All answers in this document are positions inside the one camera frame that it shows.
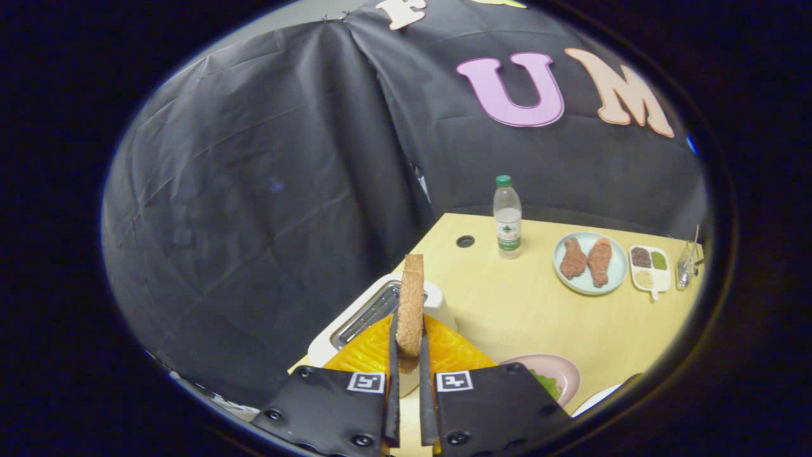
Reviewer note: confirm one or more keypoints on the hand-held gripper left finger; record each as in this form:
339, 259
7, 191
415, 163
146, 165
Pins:
393, 406

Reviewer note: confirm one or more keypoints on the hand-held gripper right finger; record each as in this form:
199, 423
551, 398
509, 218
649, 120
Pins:
426, 406

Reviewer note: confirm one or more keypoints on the brown crust bread slice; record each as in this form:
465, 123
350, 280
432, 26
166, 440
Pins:
411, 298

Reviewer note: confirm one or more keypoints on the green lettuce leaf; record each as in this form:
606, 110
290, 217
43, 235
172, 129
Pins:
547, 384

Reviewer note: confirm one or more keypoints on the white toaster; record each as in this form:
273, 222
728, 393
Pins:
368, 311

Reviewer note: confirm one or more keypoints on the pink plate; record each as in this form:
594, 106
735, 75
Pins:
561, 369

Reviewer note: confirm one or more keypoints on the black table grommet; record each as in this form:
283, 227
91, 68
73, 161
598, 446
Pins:
465, 241

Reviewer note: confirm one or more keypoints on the white plate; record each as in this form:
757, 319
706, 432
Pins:
599, 398

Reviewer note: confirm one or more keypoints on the clear water bottle green cap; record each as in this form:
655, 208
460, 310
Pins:
507, 222

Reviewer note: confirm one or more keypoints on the brown meat piece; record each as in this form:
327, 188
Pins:
600, 260
573, 260

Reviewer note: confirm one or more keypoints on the light blue plate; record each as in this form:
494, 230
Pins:
618, 266

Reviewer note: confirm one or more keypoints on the white divided seasoning dish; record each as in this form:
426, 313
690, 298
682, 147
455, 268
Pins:
660, 279

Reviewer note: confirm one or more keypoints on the clear glass utensil holder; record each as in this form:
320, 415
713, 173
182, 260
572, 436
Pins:
685, 270

